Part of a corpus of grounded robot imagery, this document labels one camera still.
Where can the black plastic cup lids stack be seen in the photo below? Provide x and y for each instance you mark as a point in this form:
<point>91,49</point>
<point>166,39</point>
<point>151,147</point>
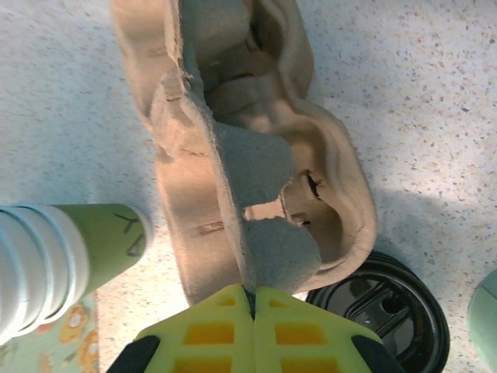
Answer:
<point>388,311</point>

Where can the green printed paper bag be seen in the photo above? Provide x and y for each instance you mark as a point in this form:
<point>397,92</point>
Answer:
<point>70,342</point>

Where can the nested green paper cup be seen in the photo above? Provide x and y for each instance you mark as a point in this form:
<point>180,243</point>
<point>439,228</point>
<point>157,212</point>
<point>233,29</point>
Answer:
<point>33,272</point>
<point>58,268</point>
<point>7,272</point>

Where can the pale green ceramic mug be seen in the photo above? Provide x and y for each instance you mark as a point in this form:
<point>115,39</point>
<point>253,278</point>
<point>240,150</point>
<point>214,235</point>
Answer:
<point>487,322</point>

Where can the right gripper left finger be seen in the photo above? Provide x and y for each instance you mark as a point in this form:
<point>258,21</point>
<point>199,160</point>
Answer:
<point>202,334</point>

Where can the beige pulp cup carrier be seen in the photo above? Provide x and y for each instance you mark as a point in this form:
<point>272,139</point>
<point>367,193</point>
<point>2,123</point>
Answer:
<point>186,175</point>

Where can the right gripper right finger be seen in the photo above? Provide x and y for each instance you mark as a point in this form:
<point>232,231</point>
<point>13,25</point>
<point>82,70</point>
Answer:
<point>303,334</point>

